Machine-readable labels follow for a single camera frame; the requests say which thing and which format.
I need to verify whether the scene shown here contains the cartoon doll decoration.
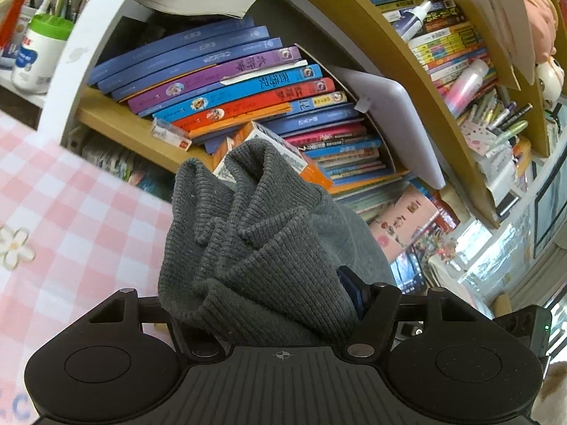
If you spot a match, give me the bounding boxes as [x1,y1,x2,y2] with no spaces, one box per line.
[520,0,567,102]

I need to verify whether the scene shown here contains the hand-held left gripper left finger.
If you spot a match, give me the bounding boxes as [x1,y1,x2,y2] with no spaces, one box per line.
[86,289,228,360]

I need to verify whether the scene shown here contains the white flat lamp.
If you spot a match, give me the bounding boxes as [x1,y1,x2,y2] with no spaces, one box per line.
[330,66,446,189]

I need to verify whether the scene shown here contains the grey pants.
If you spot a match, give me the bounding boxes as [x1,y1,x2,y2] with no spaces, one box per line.
[158,138,399,348]

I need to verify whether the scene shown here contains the wooden bookshelf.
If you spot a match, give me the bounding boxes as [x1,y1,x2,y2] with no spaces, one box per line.
[38,0,554,231]

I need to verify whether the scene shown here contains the row of blue purple books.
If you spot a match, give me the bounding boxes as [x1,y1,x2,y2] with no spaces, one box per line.
[86,17,410,213]

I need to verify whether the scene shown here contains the black picture frame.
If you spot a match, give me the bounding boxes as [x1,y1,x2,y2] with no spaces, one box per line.
[533,177,567,258]

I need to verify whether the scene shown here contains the pink checked cartoon table mat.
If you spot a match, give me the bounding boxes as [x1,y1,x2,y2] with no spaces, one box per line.
[0,110,178,425]

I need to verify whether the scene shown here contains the bunch of pens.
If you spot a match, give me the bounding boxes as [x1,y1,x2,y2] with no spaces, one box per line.
[461,91,532,155]

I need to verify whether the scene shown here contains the pink gradient bottle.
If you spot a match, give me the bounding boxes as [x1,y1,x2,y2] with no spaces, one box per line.
[444,58,490,117]

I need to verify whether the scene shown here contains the white jar green lid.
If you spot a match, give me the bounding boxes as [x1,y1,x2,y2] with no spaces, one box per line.
[12,13,74,95]

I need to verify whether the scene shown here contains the black stand device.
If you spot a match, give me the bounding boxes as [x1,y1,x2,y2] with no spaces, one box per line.
[494,191,521,219]

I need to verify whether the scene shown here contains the pink sticker tumbler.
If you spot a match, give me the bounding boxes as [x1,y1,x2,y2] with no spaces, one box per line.
[369,183,453,263]

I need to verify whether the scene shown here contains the smartphone with lit screen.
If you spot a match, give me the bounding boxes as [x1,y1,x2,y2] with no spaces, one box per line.
[390,248,427,295]

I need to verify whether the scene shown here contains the orange white box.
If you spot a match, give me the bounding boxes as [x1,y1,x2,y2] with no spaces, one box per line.
[212,136,237,183]
[241,121,334,190]

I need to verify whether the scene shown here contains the white spray bottle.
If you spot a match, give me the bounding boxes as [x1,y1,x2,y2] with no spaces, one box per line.
[392,0,432,44]

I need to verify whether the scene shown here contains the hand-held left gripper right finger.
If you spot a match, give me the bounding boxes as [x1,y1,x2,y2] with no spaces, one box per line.
[337,266,492,359]

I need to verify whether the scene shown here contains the row of colourful thin books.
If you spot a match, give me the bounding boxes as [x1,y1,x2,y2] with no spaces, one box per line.
[350,0,499,94]

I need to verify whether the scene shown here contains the small red white box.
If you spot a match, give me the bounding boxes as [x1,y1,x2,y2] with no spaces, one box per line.
[151,118,192,151]

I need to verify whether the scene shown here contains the colourful candy ornament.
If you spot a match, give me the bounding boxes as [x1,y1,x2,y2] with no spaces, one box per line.
[416,226,459,262]

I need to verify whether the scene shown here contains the colourful magazines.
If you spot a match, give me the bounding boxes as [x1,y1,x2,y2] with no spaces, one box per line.
[82,133,178,200]

